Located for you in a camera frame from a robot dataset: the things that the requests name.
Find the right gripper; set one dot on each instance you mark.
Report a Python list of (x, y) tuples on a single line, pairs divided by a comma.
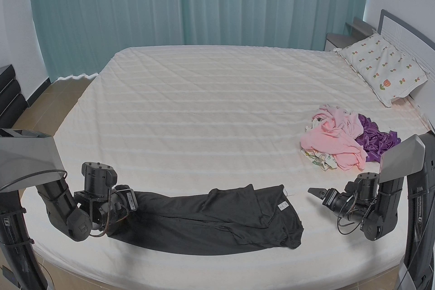
[(334, 201)]

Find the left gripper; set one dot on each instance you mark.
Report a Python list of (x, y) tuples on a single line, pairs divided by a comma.
[(128, 198)]

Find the black T-shirt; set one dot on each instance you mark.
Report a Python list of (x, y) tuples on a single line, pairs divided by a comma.
[(210, 217)]

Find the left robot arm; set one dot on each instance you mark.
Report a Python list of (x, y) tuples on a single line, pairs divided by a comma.
[(30, 152)]

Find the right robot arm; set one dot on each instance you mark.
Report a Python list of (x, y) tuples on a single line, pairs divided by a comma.
[(402, 152)]

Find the bed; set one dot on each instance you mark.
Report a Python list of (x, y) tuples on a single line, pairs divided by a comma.
[(204, 105)]

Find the white printed garment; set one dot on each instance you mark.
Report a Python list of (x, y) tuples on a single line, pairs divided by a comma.
[(319, 159)]

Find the pink garment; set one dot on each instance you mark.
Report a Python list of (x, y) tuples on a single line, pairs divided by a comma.
[(334, 142)]

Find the purple satin garment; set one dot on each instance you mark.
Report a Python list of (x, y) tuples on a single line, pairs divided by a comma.
[(373, 139)]

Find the white printed pillow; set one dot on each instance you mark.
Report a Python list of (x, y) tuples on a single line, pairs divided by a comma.
[(382, 64)]

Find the grey bedside table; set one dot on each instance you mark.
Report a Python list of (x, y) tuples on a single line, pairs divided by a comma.
[(340, 40)]

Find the black chest of drawers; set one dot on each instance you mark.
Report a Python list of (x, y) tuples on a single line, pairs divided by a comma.
[(10, 95)]

